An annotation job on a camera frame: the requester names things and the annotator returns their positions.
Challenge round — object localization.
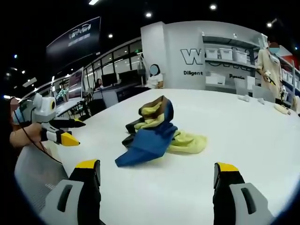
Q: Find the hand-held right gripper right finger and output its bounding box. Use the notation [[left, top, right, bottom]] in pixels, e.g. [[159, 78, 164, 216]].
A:
[[212, 161, 275, 225]]

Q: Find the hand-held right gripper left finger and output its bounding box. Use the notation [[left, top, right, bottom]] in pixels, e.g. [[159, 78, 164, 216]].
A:
[[38, 159, 102, 225]]

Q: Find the blue yellow brown garment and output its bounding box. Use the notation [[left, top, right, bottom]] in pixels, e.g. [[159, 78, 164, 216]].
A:
[[114, 95, 208, 168]]

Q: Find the grey mesh chair back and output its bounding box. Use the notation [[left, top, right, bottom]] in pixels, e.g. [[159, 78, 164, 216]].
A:
[[14, 146, 70, 214]]

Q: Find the standing display screen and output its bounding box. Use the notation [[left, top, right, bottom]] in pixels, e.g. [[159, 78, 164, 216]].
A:
[[68, 66, 84, 100]]

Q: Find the black computer monitor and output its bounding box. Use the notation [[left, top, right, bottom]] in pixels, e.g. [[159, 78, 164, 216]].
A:
[[102, 73, 118, 87]]

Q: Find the dark hanging banner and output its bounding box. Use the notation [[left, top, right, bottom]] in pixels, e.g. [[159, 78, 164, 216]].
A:
[[45, 16, 102, 63]]

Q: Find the cream cloth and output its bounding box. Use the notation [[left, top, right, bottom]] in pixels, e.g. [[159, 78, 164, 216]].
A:
[[274, 103, 292, 115]]

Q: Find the white storage bin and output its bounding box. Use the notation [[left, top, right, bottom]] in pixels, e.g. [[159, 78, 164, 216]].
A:
[[205, 73, 226, 86], [234, 50, 250, 63], [205, 48, 233, 60]]

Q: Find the grey storage shelf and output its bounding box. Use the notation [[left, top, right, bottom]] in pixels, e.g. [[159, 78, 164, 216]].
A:
[[202, 31, 268, 94]]

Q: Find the black cable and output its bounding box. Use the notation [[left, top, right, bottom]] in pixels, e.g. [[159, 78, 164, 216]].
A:
[[13, 108, 63, 164]]

